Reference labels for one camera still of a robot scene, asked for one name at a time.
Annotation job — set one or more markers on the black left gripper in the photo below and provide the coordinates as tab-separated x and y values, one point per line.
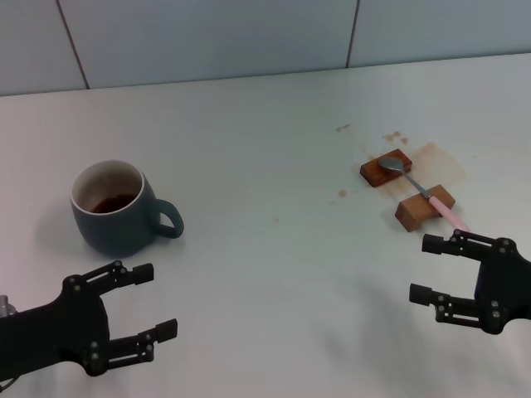
62	327

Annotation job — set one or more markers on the light brown notched wooden block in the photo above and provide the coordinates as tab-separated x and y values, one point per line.
415	212

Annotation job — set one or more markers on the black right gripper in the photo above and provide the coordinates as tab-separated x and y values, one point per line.
512	286

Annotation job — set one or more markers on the dark brown wooden block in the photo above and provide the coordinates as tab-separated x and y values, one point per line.
381	179

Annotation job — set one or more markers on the grey ceramic cup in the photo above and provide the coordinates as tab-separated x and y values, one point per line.
108	232

